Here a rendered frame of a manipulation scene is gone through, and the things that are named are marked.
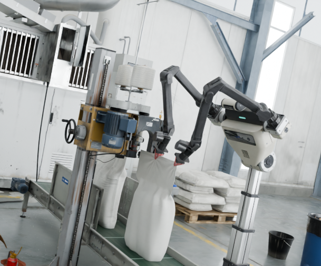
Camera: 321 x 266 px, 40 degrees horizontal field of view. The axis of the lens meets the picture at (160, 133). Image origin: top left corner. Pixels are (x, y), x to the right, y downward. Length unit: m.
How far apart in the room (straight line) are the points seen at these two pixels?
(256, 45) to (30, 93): 4.93
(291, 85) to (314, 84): 0.78
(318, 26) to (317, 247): 7.17
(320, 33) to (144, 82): 8.42
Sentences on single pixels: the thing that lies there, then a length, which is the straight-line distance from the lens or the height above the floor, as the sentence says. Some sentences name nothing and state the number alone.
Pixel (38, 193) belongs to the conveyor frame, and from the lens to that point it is 4.67.
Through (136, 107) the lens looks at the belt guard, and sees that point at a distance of 3.18.
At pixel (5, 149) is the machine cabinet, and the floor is 0.54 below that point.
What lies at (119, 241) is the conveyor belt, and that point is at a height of 0.38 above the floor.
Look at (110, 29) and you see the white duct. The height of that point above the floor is 2.40.
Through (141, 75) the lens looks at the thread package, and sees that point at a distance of 3.12.
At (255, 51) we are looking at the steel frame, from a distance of 9.14.
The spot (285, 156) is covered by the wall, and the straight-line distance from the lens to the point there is 10.70.
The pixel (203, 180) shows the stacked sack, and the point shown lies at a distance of 6.03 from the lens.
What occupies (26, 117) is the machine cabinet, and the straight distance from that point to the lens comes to 5.87.
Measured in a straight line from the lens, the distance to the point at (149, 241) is 3.11.
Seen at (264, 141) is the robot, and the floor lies 1.33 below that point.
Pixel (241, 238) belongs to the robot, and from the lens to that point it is 3.29.
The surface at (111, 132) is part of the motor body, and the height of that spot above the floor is 1.19.
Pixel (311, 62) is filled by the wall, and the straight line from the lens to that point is 10.98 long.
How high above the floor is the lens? 1.41
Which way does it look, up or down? 3 degrees down
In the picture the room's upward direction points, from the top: 11 degrees clockwise
